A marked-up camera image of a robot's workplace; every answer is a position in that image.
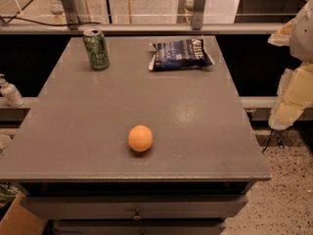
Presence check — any metal railing post left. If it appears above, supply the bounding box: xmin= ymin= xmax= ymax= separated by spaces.
xmin=61 ymin=0 xmax=79 ymax=30

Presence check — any metal railing post right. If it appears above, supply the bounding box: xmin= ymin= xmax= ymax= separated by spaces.
xmin=191 ymin=0 xmax=205 ymax=30

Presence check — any metal railing post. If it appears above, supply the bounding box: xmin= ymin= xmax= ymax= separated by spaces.
xmin=191 ymin=0 xmax=205 ymax=30
xmin=61 ymin=0 xmax=79 ymax=30

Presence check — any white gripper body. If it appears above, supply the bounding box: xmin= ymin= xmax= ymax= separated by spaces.
xmin=290 ymin=0 xmax=313 ymax=63

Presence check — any green soda can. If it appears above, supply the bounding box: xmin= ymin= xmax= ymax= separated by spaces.
xmin=83 ymin=28 xmax=110 ymax=71

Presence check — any drawer pull knob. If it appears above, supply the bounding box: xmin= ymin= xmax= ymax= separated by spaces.
xmin=132 ymin=210 xmax=143 ymax=221

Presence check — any white spray bottle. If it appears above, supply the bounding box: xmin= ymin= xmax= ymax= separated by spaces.
xmin=0 ymin=73 xmax=24 ymax=108

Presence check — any orange fruit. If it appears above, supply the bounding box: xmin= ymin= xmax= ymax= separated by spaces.
xmin=128 ymin=125 xmax=153 ymax=152

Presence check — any blue chip bag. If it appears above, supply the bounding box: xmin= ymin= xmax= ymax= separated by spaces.
xmin=149 ymin=38 xmax=214 ymax=71

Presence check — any grey drawer cabinet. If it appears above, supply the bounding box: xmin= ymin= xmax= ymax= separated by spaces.
xmin=0 ymin=36 xmax=270 ymax=235

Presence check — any black cable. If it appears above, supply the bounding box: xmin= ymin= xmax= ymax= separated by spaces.
xmin=0 ymin=15 xmax=102 ymax=27

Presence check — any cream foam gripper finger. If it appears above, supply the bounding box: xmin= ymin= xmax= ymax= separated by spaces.
xmin=268 ymin=62 xmax=313 ymax=130
xmin=268 ymin=19 xmax=294 ymax=47

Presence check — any cardboard box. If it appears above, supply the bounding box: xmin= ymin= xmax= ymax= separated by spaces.
xmin=0 ymin=193 xmax=47 ymax=235

